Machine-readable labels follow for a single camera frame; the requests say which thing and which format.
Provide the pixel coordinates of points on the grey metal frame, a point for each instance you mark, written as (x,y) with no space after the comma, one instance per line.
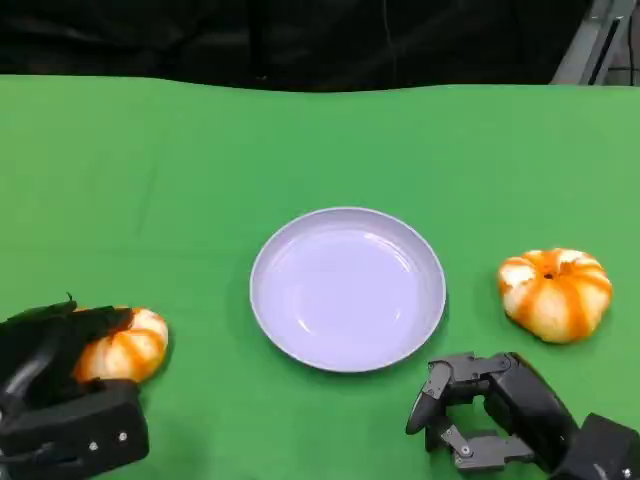
(580,50)

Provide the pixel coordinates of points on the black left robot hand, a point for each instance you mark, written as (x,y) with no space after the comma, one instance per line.
(35,340)

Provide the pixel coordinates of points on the green table cloth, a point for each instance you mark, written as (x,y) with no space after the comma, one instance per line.
(200,200)

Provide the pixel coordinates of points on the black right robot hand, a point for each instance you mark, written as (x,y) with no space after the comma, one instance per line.
(525,400)

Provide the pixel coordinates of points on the black backdrop curtain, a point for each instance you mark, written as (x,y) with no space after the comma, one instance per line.
(250,40)

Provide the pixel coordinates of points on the lilac plate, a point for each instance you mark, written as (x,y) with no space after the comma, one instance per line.
(347,295)

